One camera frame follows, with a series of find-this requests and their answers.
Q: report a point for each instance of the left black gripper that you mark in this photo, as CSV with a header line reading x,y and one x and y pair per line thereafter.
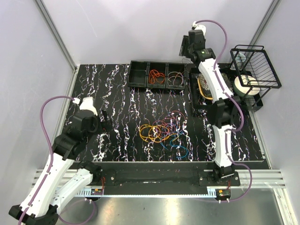
x,y
105,126

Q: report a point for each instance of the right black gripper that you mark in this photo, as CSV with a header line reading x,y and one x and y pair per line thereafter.
x,y
183,51

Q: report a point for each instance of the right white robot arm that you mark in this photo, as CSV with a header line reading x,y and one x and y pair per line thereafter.
x,y
225,105

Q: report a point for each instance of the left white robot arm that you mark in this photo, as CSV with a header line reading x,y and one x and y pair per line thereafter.
x,y
46,201

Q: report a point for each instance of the black three-compartment bin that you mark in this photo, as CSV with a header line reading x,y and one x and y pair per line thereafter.
x,y
157,75

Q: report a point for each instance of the black tray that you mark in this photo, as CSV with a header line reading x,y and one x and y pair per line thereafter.
x,y
199,102

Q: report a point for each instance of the pale blue cup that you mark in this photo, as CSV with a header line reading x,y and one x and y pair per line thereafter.
x,y
240,59

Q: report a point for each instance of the white ceramic bowl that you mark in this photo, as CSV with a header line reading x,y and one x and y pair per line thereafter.
x,y
247,86

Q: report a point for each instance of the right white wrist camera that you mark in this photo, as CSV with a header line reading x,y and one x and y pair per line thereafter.
x,y
198,26

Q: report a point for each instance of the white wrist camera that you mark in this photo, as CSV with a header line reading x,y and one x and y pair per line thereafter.
x,y
86,103
198,26

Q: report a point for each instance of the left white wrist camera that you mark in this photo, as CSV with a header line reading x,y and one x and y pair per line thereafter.
x,y
86,103

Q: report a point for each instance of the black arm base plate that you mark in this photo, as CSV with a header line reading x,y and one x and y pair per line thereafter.
x,y
162,175

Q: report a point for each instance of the black wire dish rack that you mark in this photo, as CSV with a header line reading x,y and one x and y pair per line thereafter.
x,y
259,66

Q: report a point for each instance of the aluminium ruler rail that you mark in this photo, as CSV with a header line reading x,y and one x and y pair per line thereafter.
x,y
202,192

